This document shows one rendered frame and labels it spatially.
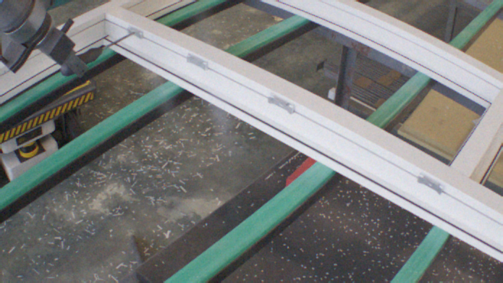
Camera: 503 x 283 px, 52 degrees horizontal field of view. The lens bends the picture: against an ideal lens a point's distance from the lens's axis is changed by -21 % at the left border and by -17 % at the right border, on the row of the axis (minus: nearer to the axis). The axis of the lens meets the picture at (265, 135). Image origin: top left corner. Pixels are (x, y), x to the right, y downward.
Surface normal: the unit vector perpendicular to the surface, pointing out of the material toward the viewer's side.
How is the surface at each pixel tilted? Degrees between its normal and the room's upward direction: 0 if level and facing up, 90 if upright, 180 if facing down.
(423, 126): 0
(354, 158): 90
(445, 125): 0
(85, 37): 90
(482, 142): 0
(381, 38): 90
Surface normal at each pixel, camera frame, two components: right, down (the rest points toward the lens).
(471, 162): 0.08, -0.79
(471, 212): -0.62, 0.44
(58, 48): 0.78, 0.44
